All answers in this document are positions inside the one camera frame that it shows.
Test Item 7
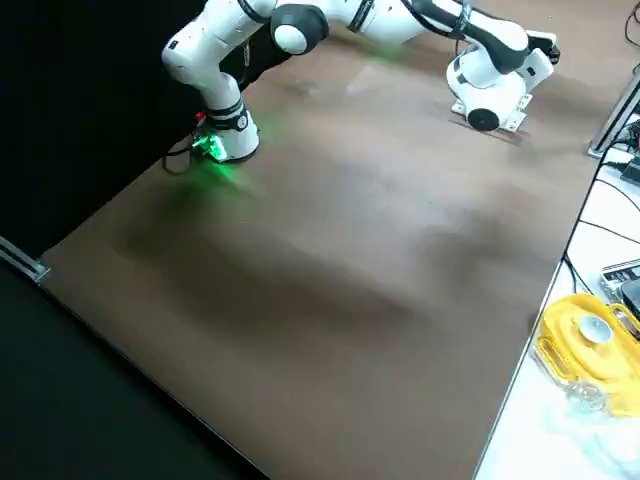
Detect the white test tube rack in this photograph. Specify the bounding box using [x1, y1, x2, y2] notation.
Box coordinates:
[450, 92, 532, 134]

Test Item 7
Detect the silver metal frame post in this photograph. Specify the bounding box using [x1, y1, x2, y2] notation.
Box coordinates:
[585, 63, 640, 160]

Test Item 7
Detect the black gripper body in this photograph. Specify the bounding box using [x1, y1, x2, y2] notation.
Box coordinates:
[524, 30, 561, 65]

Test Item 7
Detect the grey round lid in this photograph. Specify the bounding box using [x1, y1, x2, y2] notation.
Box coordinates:
[577, 314, 614, 346]

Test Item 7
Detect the open metal box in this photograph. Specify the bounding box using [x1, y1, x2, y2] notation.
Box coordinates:
[598, 258, 640, 304]

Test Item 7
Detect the black desk device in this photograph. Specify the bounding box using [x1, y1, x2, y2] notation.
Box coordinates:
[619, 154, 640, 185]

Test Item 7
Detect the clear glass jar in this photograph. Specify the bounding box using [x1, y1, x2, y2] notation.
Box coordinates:
[563, 378, 610, 416]

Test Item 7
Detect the thin black cable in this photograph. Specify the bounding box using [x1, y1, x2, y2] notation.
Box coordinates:
[622, 7, 640, 49]

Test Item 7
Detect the long black desk cable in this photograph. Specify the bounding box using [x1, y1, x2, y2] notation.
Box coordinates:
[560, 144, 640, 296]

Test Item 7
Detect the aluminium frame profile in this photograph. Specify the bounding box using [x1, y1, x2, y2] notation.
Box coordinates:
[0, 233, 52, 284]

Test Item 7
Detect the black arm base cable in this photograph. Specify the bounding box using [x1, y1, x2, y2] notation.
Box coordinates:
[162, 135, 206, 177]

